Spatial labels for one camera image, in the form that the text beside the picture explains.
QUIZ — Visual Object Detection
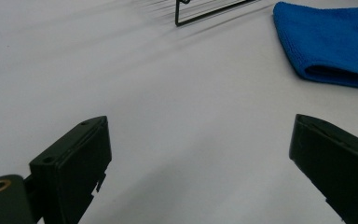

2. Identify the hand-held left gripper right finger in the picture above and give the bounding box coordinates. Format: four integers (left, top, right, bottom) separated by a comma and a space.
288, 113, 358, 224

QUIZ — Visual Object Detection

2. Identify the black wire rack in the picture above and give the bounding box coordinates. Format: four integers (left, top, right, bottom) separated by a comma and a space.
174, 0, 259, 28

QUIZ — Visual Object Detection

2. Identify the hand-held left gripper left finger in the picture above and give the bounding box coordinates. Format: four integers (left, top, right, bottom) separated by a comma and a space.
28, 115, 113, 224

